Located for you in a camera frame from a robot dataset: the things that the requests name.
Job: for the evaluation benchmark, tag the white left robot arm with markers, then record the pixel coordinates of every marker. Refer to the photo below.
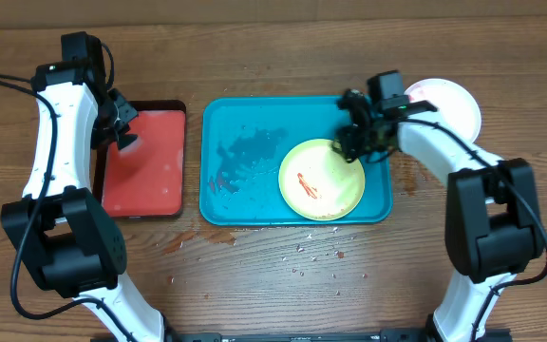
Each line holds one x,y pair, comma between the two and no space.
69,251

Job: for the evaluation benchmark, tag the black tray with red water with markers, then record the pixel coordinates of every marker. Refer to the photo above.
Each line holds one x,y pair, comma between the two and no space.
145,179

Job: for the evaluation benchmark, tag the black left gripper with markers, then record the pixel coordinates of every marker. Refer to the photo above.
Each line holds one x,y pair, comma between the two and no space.
129,114

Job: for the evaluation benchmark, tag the yellow-green plate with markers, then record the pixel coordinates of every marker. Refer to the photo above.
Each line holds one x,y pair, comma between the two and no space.
318,184

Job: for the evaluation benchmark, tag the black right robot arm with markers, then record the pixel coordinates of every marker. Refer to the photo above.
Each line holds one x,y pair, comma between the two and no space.
493,232

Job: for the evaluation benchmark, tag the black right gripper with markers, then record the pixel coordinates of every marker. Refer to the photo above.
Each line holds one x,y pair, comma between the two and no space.
355,142

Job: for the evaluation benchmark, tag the white plate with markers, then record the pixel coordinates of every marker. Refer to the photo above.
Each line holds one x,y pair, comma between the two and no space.
457,105

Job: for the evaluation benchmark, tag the blue plastic tray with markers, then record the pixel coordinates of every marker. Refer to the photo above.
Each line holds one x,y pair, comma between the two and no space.
244,141

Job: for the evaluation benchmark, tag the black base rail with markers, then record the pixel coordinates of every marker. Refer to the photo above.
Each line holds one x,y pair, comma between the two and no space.
302,337

